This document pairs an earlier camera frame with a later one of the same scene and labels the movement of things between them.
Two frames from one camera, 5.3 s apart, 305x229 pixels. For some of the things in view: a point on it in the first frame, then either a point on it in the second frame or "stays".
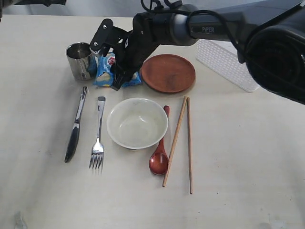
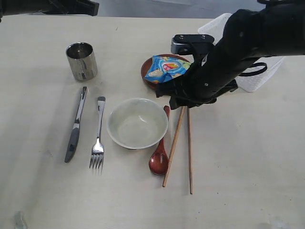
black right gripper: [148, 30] → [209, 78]
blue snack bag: [99, 68] → [163, 69]
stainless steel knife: [73, 140] stays
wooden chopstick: [189, 146] stays
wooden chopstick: [177, 132] stays
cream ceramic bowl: [137, 123] stays
